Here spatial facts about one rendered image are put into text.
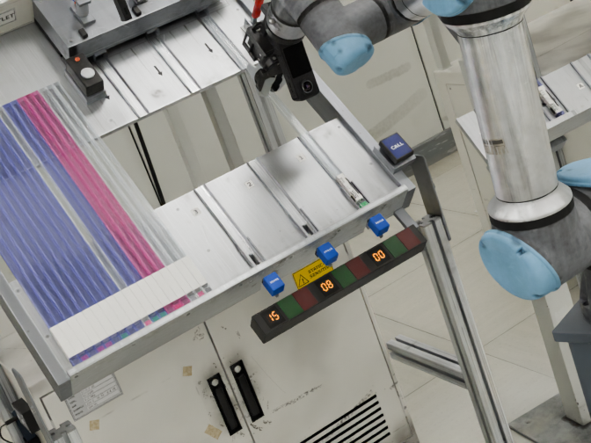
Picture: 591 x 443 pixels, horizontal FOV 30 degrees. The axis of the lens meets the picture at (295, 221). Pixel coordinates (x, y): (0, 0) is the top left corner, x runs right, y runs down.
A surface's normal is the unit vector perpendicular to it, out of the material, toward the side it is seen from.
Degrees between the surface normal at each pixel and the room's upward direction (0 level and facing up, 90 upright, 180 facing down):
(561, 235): 95
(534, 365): 0
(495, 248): 97
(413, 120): 90
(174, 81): 45
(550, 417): 0
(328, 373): 90
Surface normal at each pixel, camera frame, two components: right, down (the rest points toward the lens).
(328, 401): 0.50, 0.04
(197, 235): 0.11, -0.54
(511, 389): -0.33, -0.89
